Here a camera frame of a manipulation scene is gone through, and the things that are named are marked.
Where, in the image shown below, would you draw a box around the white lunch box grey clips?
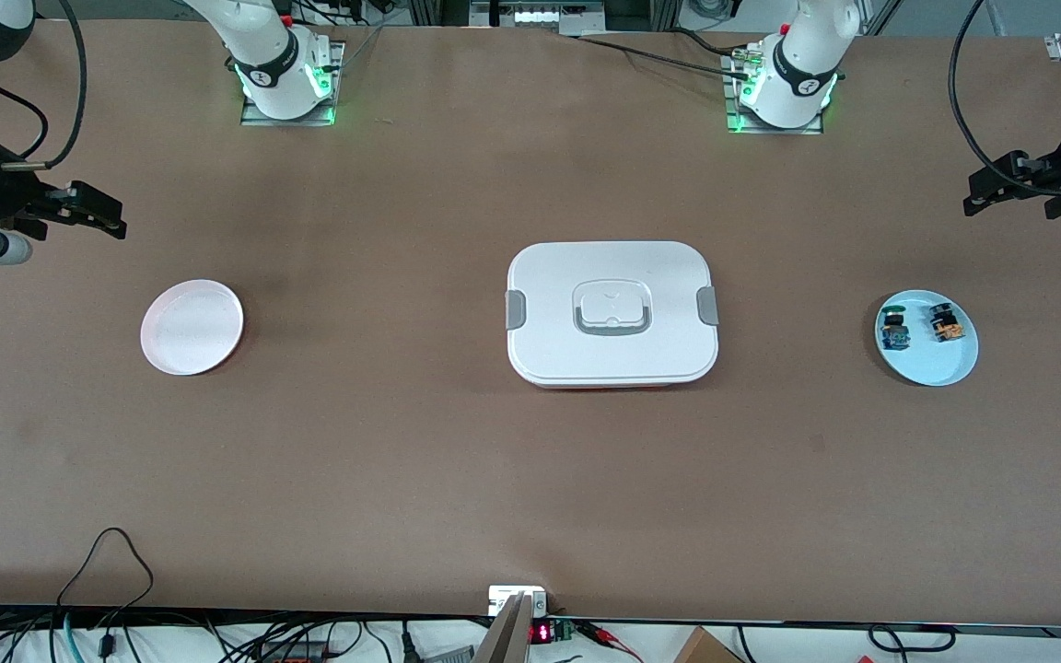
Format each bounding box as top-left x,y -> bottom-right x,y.
505,241 -> 720,390

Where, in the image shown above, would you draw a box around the brown cardboard box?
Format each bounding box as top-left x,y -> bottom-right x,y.
673,626 -> 745,663

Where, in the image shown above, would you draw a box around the blue switch with green cap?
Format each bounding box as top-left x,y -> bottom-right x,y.
879,304 -> 914,353

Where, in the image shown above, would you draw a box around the pink round plate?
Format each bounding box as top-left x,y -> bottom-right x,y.
140,279 -> 245,377

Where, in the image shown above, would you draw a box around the long black table cable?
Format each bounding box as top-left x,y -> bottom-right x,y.
567,32 -> 757,82

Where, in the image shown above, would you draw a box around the black coiled cable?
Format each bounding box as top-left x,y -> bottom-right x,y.
867,624 -> 960,653

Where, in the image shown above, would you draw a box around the light blue round plate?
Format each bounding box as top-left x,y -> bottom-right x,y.
874,290 -> 980,388

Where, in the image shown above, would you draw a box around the short black table cable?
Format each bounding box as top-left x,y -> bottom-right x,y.
669,26 -> 752,58

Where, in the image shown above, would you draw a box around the red clip wires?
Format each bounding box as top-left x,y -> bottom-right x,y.
581,621 -> 647,662

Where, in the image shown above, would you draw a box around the grey lit equipment box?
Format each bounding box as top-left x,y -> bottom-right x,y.
469,0 -> 607,29

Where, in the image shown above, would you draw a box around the black looped cable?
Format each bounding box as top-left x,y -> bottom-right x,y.
56,527 -> 156,613

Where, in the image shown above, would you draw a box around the small white device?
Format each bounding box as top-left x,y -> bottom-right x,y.
488,586 -> 548,616

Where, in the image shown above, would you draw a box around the orange and black switch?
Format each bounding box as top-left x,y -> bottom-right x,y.
928,304 -> 966,343

